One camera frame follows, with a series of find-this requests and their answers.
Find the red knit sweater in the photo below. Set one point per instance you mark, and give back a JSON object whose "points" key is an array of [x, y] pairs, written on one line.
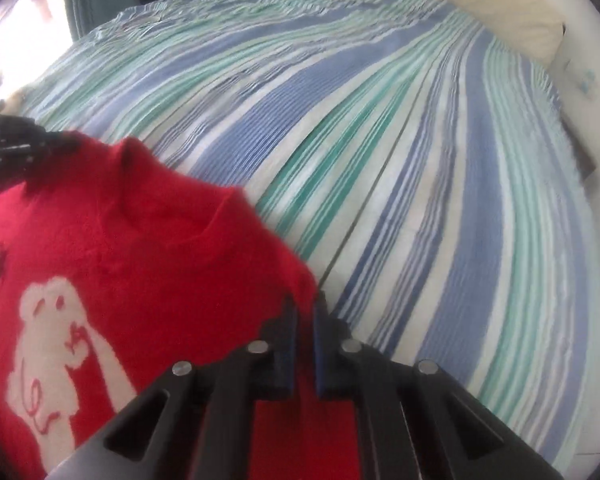
{"points": [[155, 260]]}

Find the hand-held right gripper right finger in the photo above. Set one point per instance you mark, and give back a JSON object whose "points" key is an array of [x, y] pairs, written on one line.
{"points": [[322, 355]]}

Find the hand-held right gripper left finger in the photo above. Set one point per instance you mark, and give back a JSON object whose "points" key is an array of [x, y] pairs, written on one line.
{"points": [[287, 360]]}

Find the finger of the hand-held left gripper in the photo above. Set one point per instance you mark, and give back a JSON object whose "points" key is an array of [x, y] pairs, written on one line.
{"points": [[55, 141]]}

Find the cream padded headboard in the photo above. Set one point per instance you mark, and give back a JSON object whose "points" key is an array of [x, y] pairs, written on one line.
{"points": [[520, 15]]}

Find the blue green striped bed sheet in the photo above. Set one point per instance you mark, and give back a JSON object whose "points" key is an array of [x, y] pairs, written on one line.
{"points": [[380, 160]]}

